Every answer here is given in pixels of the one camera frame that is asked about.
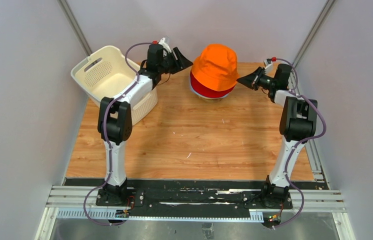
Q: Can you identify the orange bucket hat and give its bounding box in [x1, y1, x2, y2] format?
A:
[190, 43, 239, 92]

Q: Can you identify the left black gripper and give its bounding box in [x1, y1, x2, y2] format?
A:
[157, 47, 193, 75]

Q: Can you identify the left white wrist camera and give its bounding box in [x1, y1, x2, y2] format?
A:
[158, 36, 172, 55]

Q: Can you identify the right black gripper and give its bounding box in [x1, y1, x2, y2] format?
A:
[237, 67, 277, 92]

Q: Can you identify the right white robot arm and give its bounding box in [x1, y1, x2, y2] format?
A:
[237, 63, 318, 209]

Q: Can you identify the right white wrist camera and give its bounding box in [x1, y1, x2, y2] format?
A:
[263, 58, 274, 74]

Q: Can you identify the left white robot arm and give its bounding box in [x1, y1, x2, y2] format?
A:
[97, 41, 193, 207]

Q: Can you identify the aluminium frame rail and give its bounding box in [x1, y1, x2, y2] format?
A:
[36, 186, 355, 240]

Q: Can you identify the white plastic basket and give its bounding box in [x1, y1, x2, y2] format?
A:
[70, 45, 158, 125]

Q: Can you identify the red bucket hat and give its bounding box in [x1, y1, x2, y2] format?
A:
[189, 72, 235, 98]

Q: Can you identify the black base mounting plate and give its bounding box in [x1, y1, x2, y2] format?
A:
[64, 178, 293, 220]

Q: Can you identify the purple bucket hat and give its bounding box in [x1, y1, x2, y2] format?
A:
[190, 87, 230, 99]

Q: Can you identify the wooden hat stand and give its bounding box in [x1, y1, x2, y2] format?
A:
[203, 98, 224, 103]

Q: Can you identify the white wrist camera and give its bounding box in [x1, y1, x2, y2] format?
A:
[158, 36, 172, 55]
[263, 58, 274, 74]

